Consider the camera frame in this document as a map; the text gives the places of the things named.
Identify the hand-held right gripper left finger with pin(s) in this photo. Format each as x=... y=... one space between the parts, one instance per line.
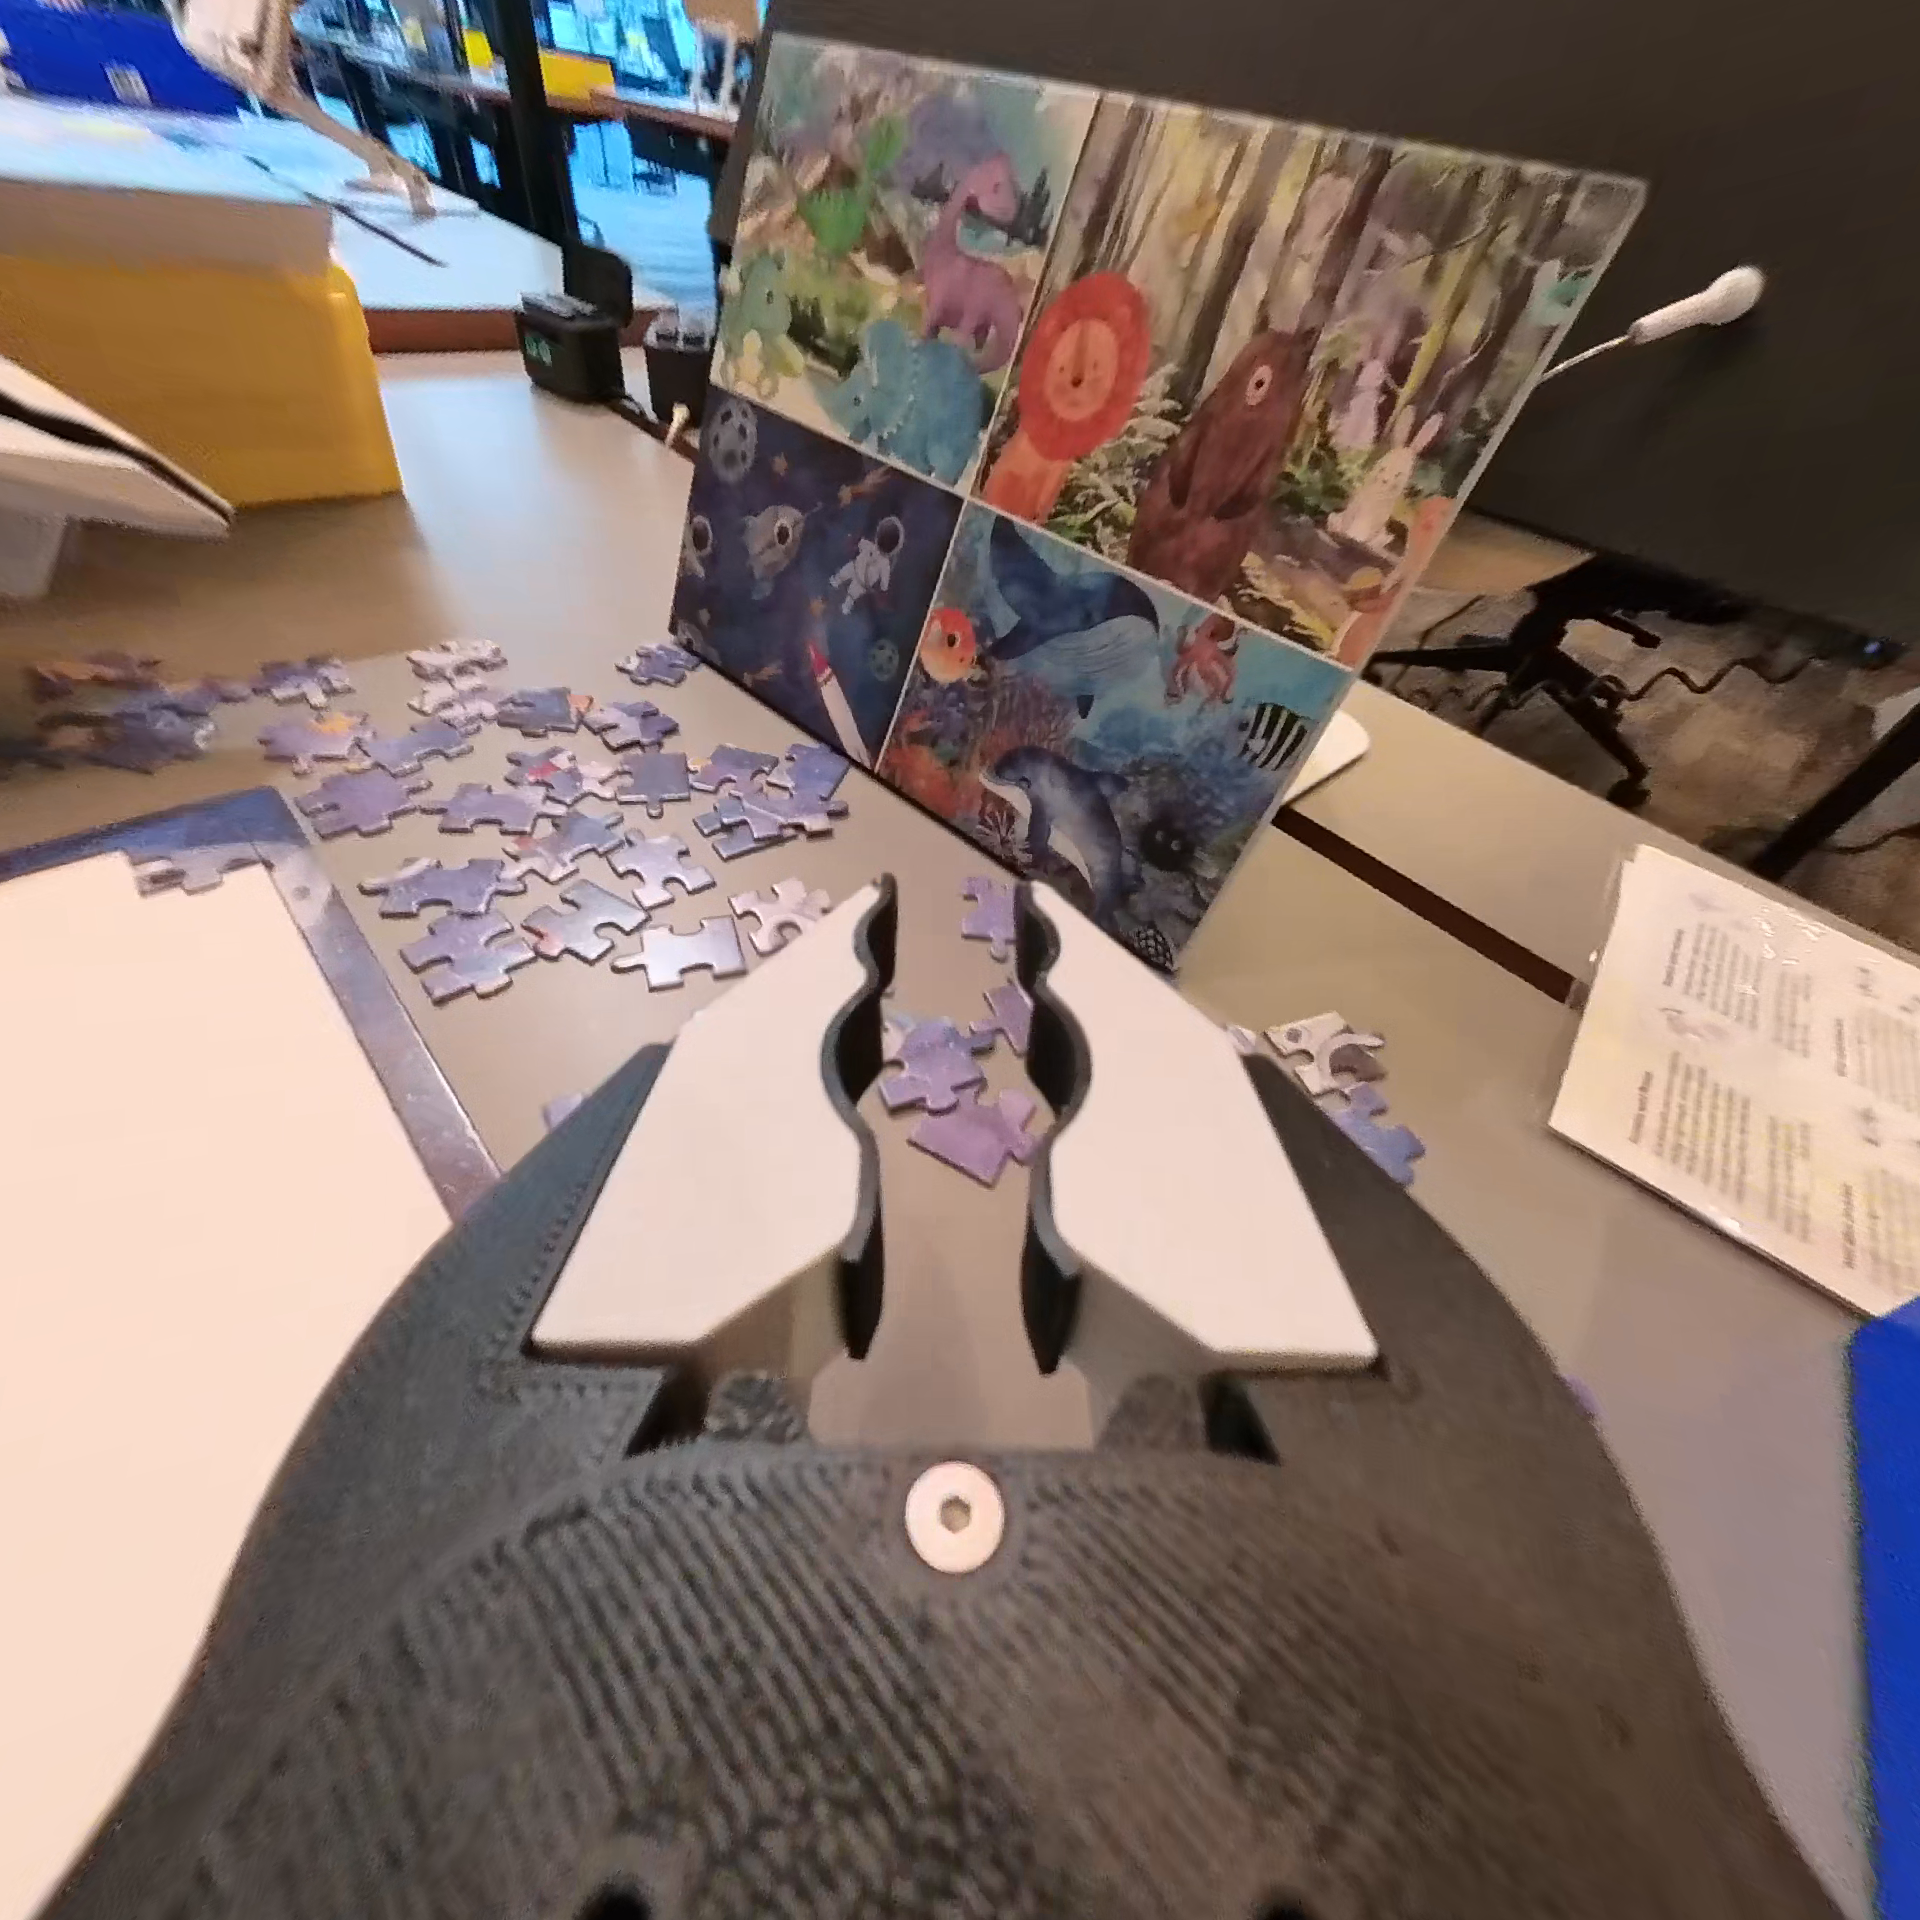
x=720 y=1184

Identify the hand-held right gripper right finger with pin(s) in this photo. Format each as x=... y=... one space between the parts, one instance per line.
x=1201 y=1200

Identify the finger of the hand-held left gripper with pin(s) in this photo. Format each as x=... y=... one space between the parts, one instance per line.
x=60 y=474

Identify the blue jigsaw puzzle pieces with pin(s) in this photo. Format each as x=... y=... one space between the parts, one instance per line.
x=451 y=884

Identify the yellow plastic bin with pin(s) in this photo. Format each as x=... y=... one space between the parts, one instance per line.
x=195 y=376

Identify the white flat box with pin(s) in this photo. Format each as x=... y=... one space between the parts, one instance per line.
x=148 y=211

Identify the white stand base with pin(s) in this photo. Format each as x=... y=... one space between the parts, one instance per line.
x=1335 y=763

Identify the black box device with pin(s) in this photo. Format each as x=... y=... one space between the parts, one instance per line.
x=570 y=352

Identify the printed sheet in clear holder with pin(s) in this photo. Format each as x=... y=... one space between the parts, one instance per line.
x=1755 y=1080

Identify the white blue-bordered puzzle tray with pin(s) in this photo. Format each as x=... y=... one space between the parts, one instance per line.
x=148 y=1200

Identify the small black device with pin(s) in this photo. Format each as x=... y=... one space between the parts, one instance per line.
x=674 y=368

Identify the background shelving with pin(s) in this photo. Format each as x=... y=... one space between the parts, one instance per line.
x=646 y=90

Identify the illustrated puzzle box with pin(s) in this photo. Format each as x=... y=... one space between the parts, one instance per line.
x=1201 y=451

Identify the black desk leg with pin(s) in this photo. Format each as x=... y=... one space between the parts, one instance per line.
x=1844 y=786

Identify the blue plastic bin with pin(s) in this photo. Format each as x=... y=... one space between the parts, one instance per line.
x=1892 y=1576

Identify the white microphone on stand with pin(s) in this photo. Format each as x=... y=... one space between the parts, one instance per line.
x=1710 y=300

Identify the black post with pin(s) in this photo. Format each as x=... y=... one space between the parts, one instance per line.
x=542 y=120

